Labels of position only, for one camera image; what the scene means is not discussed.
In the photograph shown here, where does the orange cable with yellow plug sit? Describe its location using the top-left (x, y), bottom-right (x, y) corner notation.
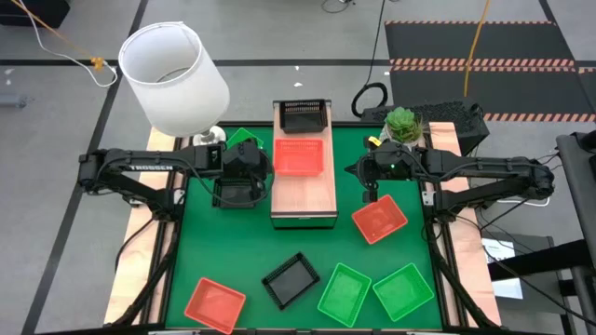
top-left (9, 0), bottom-right (106, 72)

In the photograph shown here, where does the grey metal bar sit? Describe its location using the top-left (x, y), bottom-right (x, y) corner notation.
top-left (0, 94), bottom-right (27, 110)

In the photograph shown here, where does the coiled black cable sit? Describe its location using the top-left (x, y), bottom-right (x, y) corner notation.
top-left (350, 0), bottom-right (390, 120)

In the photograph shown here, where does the thin white cable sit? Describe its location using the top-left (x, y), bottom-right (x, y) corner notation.
top-left (16, 0), bottom-right (120, 88)

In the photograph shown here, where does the white power cable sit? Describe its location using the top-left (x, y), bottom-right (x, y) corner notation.
top-left (500, 194), bottom-right (553, 208)

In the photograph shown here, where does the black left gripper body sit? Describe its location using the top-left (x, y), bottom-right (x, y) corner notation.
top-left (222, 139), bottom-right (265, 185)

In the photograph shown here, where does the white shade table lamp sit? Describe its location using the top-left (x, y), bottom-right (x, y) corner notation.
top-left (117, 20), bottom-right (231, 146)

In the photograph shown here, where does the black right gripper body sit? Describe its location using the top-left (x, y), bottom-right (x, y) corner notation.
top-left (357, 138), bottom-right (423, 204)

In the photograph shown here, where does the green table mat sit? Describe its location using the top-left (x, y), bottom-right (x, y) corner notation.
top-left (165, 125), bottom-right (443, 330)

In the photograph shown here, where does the black equipment case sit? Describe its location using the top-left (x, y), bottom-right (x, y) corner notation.
top-left (0, 0), bottom-right (72, 29)

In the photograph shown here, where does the wooden shelf with black frame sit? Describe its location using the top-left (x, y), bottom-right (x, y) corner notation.
top-left (270, 99), bottom-right (339, 231)

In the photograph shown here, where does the succulent in white pot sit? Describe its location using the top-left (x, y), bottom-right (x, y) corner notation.
top-left (379, 106), bottom-right (425, 150)

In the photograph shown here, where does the black hazard-striped floor mat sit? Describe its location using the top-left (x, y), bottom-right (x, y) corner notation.
top-left (388, 64), bottom-right (596, 124)
top-left (384, 20), bottom-right (576, 66)

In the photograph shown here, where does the black plastic basket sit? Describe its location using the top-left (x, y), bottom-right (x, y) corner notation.
top-left (278, 99), bottom-right (330, 135)
top-left (260, 251), bottom-right (321, 312)
top-left (211, 179), bottom-right (263, 209)

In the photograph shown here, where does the wooden side panel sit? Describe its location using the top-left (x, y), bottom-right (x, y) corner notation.
top-left (102, 126), bottom-right (192, 326)
top-left (417, 121), bottom-right (503, 328)

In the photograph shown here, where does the black desk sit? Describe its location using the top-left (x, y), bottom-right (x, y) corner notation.
top-left (556, 131), bottom-right (596, 271)

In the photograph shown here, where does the white paper sheet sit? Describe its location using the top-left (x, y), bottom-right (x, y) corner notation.
top-left (481, 236), bottom-right (525, 302)

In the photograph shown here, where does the black perforated computer case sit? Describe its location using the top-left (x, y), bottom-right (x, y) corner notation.
top-left (360, 97), bottom-right (491, 159)

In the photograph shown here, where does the green plastic basket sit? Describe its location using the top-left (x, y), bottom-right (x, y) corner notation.
top-left (226, 127), bottom-right (265, 153)
top-left (372, 261), bottom-right (436, 323)
top-left (317, 261), bottom-right (373, 328)

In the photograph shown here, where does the orange plastic basket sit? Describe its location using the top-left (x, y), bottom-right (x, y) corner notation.
top-left (273, 138), bottom-right (325, 178)
top-left (351, 194), bottom-right (409, 246)
top-left (183, 276), bottom-right (248, 335)

